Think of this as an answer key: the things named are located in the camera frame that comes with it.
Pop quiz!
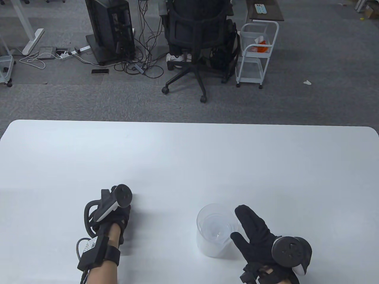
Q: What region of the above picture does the person's left hand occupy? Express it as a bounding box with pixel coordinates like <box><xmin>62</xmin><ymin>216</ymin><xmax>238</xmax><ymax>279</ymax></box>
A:
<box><xmin>88</xmin><ymin>186</ymin><xmax>132</xmax><ymax>245</ymax></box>

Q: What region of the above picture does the person's right hand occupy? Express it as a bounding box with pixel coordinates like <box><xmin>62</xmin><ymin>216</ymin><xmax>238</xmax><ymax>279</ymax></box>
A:
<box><xmin>230</xmin><ymin>205</ymin><xmax>299</xmax><ymax>284</ymax></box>

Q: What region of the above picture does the largest clear plastic beaker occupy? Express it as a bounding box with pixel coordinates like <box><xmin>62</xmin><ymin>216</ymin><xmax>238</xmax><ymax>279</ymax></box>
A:
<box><xmin>196</xmin><ymin>203</ymin><xmax>240</xmax><ymax>257</ymax></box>

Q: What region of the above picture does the person's left forearm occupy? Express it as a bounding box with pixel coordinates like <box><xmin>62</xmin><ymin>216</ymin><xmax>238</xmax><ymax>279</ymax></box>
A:
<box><xmin>87</xmin><ymin>223</ymin><xmax>125</xmax><ymax>284</ymax></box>

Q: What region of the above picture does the black white tracking controller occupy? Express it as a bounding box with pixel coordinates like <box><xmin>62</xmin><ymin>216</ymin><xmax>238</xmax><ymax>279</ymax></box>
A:
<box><xmin>272</xmin><ymin>236</ymin><xmax>312</xmax><ymax>276</ymax></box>
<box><xmin>95</xmin><ymin>184</ymin><xmax>133</xmax><ymax>222</ymax></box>

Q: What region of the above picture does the black wrist sensor box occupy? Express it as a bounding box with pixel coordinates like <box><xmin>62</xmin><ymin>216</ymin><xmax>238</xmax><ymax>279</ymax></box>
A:
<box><xmin>78</xmin><ymin>235</ymin><xmax>109</xmax><ymax>271</ymax></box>

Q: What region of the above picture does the white rolling cart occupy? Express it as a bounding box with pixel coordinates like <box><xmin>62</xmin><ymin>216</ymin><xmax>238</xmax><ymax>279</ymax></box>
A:
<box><xmin>236</xmin><ymin>21</ymin><xmax>280</xmax><ymax>89</ymax></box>

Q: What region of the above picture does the grey floor socket box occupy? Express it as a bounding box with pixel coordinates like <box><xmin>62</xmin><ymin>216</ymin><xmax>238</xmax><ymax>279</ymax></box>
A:
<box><xmin>38</xmin><ymin>46</ymin><xmax>57</xmax><ymax>60</ymax></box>

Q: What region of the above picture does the black backpack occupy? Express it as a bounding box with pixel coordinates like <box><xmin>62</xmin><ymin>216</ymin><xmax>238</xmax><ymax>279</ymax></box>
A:
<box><xmin>210</xmin><ymin>19</ymin><xmax>241</xmax><ymax>71</ymax></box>

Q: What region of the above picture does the black computer tower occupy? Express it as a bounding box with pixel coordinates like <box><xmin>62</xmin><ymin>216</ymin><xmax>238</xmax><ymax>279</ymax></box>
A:
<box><xmin>85</xmin><ymin>0</ymin><xmax>136</xmax><ymax>66</ymax></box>

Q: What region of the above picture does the white plastic trolley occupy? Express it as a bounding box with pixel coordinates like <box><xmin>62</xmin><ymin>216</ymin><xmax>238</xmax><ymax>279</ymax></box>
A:
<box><xmin>0</xmin><ymin>35</ymin><xmax>16</xmax><ymax>88</ymax></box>

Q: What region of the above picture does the black office chair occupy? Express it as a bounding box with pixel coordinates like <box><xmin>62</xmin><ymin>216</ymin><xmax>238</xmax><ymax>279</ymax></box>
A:
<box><xmin>161</xmin><ymin>0</ymin><xmax>240</xmax><ymax>103</ymax></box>

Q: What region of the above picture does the white desk leg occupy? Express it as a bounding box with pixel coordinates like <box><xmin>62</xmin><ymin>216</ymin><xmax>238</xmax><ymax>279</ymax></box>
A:
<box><xmin>12</xmin><ymin>0</ymin><xmax>45</xmax><ymax>56</ymax></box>

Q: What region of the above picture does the dark wooden side table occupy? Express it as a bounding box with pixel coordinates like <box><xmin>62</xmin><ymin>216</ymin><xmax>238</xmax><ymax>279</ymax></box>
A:
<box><xmin>246</xmin><ymin>0</ymin><xmax>285</xmax><ymax>22</ymax></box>

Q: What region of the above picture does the black looped cable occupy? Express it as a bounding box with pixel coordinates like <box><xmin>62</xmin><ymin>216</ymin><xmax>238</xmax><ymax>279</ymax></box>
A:
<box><xmin>84</xmin><ymin>201</ymin><xmax>102</xmax><ymax>237</ymax></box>

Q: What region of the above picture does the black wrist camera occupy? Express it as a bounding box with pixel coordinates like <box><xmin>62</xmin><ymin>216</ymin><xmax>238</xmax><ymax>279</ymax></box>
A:
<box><xmin>239</xmin><ymin>263</ymin><xmax>262</xmax><ymax>284</ymax></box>

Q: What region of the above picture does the grey braided cable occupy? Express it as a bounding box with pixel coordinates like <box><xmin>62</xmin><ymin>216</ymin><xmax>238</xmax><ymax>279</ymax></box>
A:
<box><xmin>76</xmin><ymin>238</ymin><xmax>89</xmax><ymax>284</ymax></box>

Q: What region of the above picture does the tangle of black cables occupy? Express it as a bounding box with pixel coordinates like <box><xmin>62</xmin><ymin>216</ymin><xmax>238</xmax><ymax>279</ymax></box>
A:
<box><xmin>114</xmin><ymin>0</ymin><xmax>166</xmax><ymax>79</ymax></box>

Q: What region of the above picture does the white coiled cable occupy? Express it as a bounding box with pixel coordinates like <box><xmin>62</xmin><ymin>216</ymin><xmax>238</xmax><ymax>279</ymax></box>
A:
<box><xmin>19</xmin><ymin>52</ymin><xmax>64</xmax><ymax>70</ymax></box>

